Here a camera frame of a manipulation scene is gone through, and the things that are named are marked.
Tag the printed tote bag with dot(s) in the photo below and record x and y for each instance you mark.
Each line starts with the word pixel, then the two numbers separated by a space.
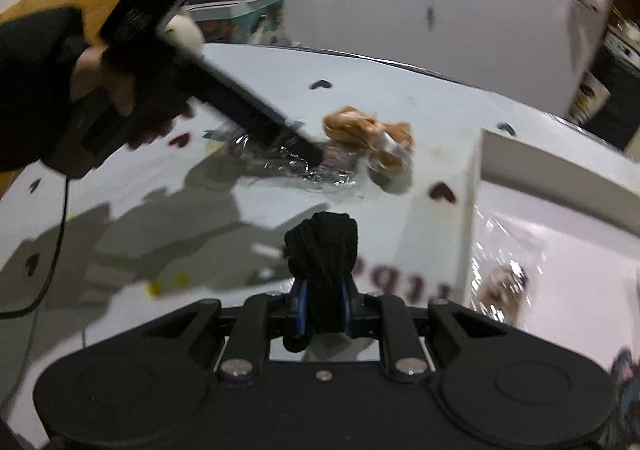
pixel 590 95

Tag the blue patterned scrunchie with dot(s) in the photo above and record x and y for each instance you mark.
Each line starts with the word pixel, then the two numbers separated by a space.
pixel 625 370

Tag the clear bag of rubber bands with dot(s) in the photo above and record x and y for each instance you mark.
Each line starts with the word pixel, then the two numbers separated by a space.
pixel 502 282

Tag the clear packet with black contents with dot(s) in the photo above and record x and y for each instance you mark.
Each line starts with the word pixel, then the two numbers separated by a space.
pixel 320 178

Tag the cream cat-shaped bag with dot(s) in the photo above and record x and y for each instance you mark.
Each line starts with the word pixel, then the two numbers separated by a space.
pixel 185 33

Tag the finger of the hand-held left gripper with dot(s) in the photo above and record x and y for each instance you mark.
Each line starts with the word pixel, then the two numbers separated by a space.
pixel 250 105

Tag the black scrunchie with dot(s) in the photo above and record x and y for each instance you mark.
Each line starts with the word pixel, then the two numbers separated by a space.
pixel 325 250

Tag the person's left hand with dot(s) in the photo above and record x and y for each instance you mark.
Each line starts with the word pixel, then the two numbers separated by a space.
pixel 120 100

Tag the patterned low cabinet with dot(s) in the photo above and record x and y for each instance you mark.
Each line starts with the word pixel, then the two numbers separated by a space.
pixel 235 23

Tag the black fabric bin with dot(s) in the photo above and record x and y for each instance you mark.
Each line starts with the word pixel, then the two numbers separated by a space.
pixel 620 100

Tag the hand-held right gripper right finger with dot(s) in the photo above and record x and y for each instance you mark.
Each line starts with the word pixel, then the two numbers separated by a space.
pixel 345 302

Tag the white cardboard box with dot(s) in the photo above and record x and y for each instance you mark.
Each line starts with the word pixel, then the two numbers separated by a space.
pixel 550 210

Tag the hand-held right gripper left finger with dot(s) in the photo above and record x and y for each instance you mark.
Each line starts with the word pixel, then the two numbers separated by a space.
pixel 298 305

